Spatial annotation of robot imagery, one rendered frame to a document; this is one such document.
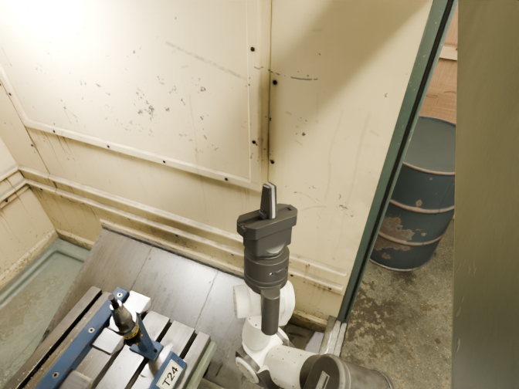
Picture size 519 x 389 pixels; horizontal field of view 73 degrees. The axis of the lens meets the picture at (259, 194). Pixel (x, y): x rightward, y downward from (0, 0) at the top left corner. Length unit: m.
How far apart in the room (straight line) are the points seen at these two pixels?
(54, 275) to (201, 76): 1.40
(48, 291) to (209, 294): 0.85
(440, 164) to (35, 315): 2.13
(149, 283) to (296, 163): 0.88
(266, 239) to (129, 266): 1.06
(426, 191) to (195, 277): 1.34
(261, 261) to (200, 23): 0.53
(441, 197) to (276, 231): 1.66
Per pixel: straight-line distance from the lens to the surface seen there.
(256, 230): 0.61
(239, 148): 0.98
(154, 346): 1.29
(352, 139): 0.86
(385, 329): 2.41
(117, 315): 0.94
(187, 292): 1.49
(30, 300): 2.00
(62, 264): 2.07
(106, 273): 1.67
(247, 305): 0.73
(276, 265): 0.66
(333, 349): 1.39
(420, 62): 0.76
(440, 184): 2.14
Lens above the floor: 2.05
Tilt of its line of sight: 43 degrees down
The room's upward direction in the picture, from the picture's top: straight up
